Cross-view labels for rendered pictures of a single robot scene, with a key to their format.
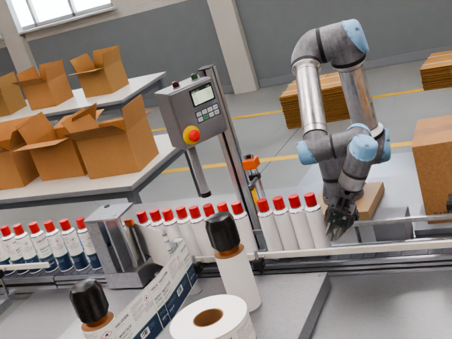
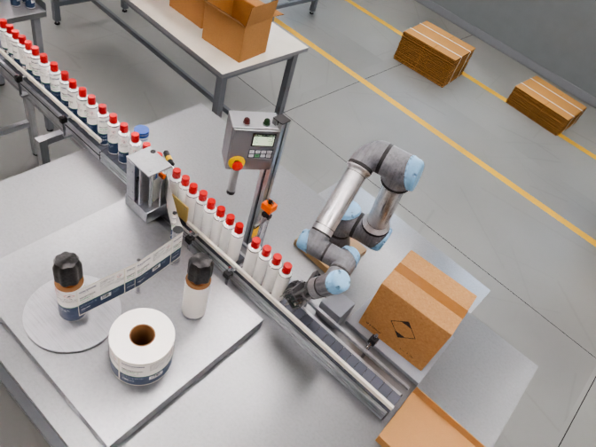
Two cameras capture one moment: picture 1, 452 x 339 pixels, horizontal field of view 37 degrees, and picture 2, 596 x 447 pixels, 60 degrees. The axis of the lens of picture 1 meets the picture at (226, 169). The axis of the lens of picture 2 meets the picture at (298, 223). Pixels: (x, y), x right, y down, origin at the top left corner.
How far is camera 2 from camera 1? 0.94 m
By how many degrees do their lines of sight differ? 26
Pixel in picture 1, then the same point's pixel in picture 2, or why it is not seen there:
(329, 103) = (434, 64)
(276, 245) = (248, 269)
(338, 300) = (254, 345)
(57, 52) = not seen: outside the picture
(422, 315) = (289, 407)
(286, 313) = (210, 340)
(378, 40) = (513, 28)
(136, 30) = not seen: outside the picture
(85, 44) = not seen: outside the picture
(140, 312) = (108, 284)
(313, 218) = (280, 280)
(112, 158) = (224, 37)
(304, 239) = (267, 283)
